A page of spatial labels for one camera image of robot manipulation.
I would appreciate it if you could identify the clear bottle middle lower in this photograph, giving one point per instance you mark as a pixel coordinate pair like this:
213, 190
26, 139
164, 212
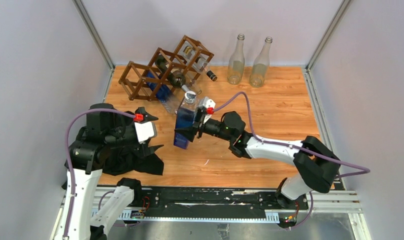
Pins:
194, 86

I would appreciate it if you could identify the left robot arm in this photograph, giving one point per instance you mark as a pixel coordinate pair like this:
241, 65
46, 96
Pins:
77, 221

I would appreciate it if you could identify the clear bottle black cap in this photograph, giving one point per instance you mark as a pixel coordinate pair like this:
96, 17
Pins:
201, 65

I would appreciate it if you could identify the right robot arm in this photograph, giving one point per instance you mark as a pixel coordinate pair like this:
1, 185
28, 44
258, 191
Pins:
317, 166

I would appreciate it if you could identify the blue glass bottle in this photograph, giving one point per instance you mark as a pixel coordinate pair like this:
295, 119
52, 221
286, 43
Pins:
185, 117
167, 99

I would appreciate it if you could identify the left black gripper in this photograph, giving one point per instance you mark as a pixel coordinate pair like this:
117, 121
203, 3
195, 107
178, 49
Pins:
144, 150

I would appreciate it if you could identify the black cloth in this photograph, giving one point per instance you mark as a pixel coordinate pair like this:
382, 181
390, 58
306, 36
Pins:
91, 153

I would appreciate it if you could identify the clear bottle dark label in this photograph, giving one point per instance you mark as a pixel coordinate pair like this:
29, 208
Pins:
261, 64
237, 62

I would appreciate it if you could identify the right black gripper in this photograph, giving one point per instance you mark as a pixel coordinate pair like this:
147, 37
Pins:
199, 126

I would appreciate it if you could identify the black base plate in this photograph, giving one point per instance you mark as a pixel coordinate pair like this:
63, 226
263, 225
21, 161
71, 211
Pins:
211, 202

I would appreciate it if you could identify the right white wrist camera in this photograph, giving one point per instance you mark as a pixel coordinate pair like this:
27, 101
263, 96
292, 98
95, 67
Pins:
207, 104

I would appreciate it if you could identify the brown wooden wine rack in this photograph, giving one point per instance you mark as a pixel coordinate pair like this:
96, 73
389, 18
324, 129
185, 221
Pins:
170, 69

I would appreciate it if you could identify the dark green wine bottle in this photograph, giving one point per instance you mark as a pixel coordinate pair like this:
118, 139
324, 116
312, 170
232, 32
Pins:
175, 76

